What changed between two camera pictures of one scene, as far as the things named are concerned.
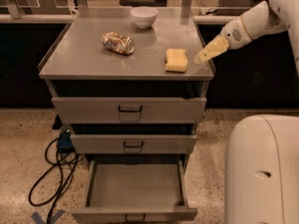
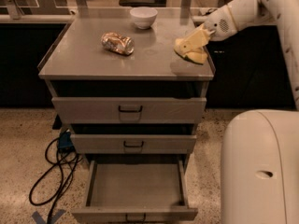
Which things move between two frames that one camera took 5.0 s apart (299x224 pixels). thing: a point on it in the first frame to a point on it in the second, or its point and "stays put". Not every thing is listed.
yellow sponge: (176, 60) to (192, 47)
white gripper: (234, 35) to (219, 26)
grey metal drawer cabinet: (127, 82) stays put
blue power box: (64, 142) stays put
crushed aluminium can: (118, 43) stays put
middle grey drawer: (132, 144) stays put
